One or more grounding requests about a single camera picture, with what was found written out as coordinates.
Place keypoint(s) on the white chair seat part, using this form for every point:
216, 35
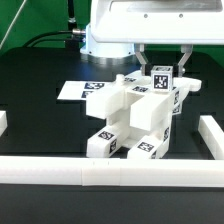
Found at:
146, 116

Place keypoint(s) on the white fence bar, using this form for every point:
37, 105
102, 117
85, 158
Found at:
212, 135
111, 172
3, 122

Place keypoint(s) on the white right fence bar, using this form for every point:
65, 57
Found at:
212, 135

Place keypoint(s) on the white left fence bar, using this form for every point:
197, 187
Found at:
3, 122

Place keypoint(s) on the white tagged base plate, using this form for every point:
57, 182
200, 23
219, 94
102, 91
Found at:
78, 90

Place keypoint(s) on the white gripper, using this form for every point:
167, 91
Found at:
196, 22

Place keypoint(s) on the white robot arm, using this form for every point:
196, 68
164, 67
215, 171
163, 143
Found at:
113, 50

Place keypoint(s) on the white chair back frame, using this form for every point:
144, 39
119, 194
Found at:
128, 89

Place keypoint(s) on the white front fence bar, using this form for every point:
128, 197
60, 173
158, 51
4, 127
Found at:
111, 172

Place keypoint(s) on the black vertical post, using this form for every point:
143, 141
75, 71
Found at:
71, 12

